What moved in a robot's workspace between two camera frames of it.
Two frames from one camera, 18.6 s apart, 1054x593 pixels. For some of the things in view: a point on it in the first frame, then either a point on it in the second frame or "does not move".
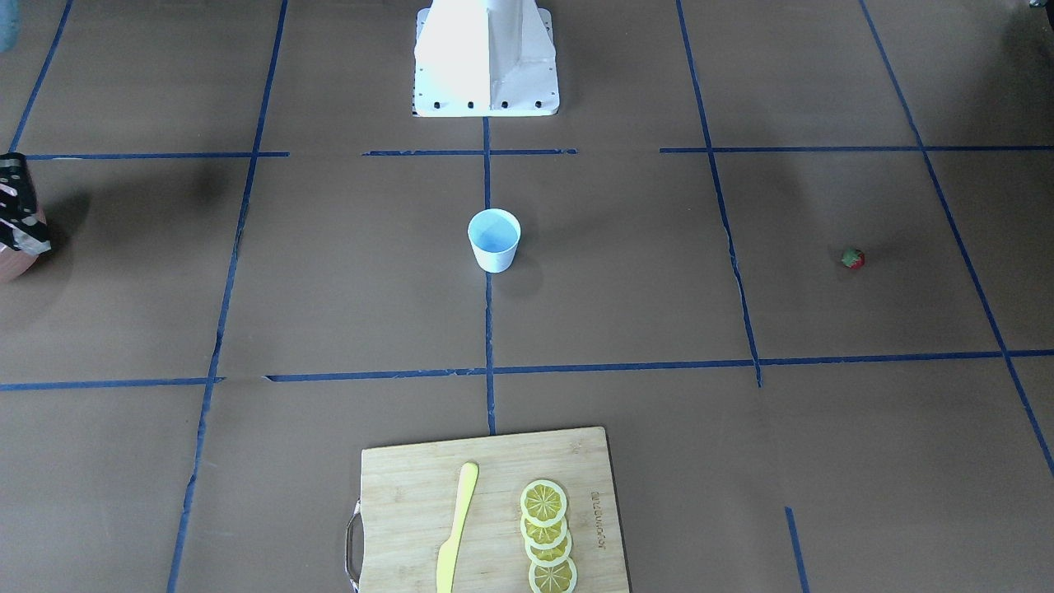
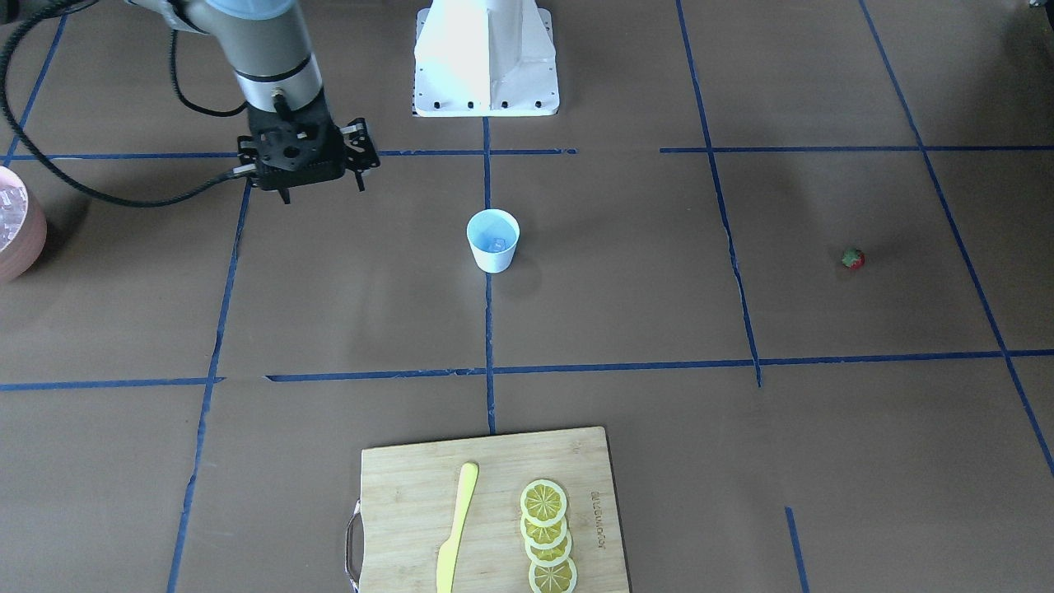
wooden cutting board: (409, 495) does not move
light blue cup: (495, 234) does not move
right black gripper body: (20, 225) to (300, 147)
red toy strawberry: (853, 258) does not move
